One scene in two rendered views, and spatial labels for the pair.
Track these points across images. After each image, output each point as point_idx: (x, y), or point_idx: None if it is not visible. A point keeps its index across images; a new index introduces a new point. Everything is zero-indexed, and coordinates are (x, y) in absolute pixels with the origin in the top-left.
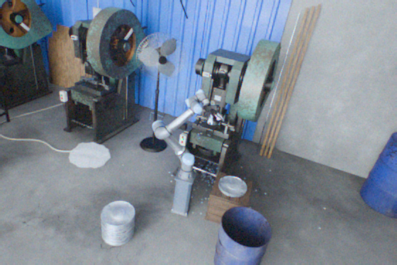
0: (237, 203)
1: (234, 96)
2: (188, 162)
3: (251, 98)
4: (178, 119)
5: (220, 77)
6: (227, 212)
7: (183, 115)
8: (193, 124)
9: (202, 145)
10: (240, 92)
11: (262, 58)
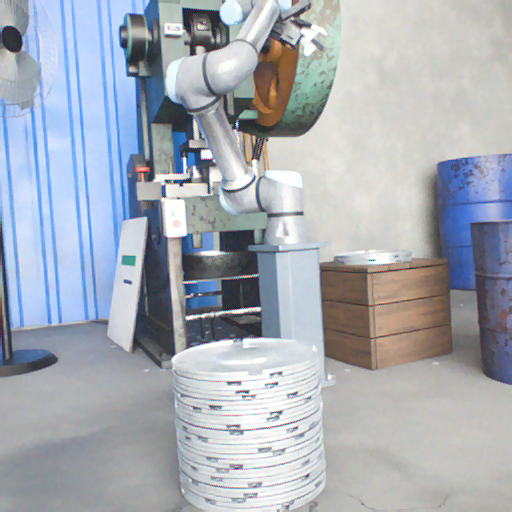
0: (428, 261)
1: (251, 74)
2: (296, 177)
3: (326, 25)
4: (255, 19)
5: (198, 47)
6: (474, 232)
7: (260, 10)
8: (170, 186)
9: (221, 228)
10: (301, 14)
11: None
